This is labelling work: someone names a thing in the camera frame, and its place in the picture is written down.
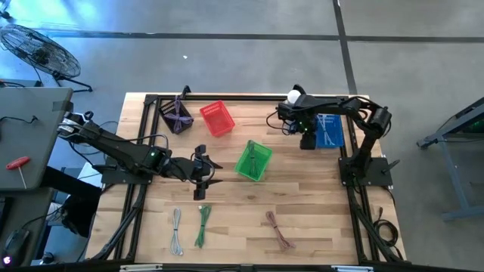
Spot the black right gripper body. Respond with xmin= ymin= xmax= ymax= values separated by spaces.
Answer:
xmin=298 ymin=126 xmax=318 ymax=151

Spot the black floor fan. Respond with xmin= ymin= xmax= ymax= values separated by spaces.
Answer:
xmin=0 ymin=23 xmax=94 ymax=94

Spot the red plastic basket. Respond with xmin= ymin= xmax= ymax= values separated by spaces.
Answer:
xmin=199 ymin=100 xmax=236 ymax=138

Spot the green cable bundle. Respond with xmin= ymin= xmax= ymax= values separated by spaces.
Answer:
xmin=194 ymin=204 xmax=213 ymax=249
xmin=247 ymin=141 xmax=262 ymax=178

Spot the green plastic basket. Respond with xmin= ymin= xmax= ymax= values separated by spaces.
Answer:
xmin=233 ymin=139 xmax=274 ymax=182

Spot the purple cable bundle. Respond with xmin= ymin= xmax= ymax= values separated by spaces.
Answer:
xmin=163 ymin=96 xmax=194 ymax=133

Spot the black coiled floor cable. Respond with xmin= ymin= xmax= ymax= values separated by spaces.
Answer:
xmin=372 ymin=206 xmax=400 ymax=250

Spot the black computer mouse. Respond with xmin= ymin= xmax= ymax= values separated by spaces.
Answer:
xmin=2 ymin=227 xmax=31 ymax=261

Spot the black plastic basket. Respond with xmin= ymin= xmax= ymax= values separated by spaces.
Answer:
xmin=158 ymin=96 xmax=194 ymax=135

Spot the blue plastic basket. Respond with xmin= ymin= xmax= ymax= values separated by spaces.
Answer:
xmin=315 ymin=113 xmax=346 ymax=150

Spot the red handled hex key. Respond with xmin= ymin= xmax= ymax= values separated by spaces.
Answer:
xmin=5 ymin=156 xmax=31 ymax=190

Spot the white cable bundle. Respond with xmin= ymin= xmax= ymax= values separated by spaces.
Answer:
xmin=317 ymin=115 xmax=336 ymax=147
xmin=169 ymin=206 xmax=185 ymax=257

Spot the dark desk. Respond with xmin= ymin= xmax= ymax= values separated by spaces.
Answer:
xmin=0 ymin=187 xmax=56 ymax=267

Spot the white bulb table lamp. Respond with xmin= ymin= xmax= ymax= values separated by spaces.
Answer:
xmin=286 ymin=89 xmax=303 ymax=106

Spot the person's leg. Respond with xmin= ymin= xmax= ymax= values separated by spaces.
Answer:
xmin=39 ymin=165 xmax=103 ymax=238

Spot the pink cable bundle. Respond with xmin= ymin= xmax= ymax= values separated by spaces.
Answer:
xmin=265 ymin=210 xmax=297 ymax=252

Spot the silver aluminium bracket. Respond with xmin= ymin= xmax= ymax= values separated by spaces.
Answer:
xmin=119 ymin=264 xmax=163 ymax=272
xmin=331 ymin=265 xmax=375 ymax=272

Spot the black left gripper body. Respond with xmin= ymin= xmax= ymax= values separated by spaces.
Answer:
xmin=169 ymin=144 xmax=215 ymax=201

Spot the grey standing desk frame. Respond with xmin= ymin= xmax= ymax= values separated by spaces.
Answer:
xmin=415 ymin=96 xmax=484 ymax=222

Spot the black aluminium table frame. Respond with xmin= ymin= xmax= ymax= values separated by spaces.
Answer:
xmin=90 ymin=85 xmax=409 ymax=265

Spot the grey desk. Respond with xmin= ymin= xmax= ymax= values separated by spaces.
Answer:
xmin=0 ymin=86 xmax=75 ymax=192

